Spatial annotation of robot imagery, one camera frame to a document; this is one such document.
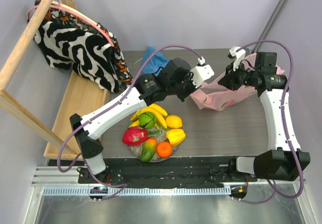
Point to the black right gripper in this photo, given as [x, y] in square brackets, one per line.
[228, 80]

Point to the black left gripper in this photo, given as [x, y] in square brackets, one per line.
[192, 87]

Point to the yellow fake banana bunch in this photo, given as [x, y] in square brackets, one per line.
[159, 112]

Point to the pink plastic bag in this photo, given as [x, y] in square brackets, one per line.
[216, 97]

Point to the yellow fake lemon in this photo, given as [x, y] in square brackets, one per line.
[174, 121]

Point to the yellow fake bell pepper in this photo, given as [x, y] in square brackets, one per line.
[175, 136]

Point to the red fake dragon fruit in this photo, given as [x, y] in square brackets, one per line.
[137, 135]

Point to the orange fake fruit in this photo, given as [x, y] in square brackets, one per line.
[164, 149]

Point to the green orange fake mango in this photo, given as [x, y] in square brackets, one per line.
[148, 150]

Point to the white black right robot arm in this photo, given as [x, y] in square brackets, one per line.
[284, 157]

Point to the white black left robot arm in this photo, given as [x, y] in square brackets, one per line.
[88, 129]

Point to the blue bucket hat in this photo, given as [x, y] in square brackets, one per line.
[155, 65]

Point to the speckled round plate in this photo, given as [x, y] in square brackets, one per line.
[136, 150]

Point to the black white orange patterned cloth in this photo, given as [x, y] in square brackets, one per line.
[113, 74]

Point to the pink hanger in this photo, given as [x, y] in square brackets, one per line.
[64, 32]

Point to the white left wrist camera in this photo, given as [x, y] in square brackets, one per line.
[201, 73]

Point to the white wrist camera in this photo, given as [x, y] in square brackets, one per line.
[201, 73]
[237, 55]

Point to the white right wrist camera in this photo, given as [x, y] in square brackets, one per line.
[237, 55]

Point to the aluminium corner post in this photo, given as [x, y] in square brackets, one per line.
[273, 19]

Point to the wooden rack frame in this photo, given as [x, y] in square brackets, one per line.
[44, 91]

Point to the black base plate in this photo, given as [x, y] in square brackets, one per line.
[176, 172]

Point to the aluminium rail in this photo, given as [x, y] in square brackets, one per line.
[58, 183]

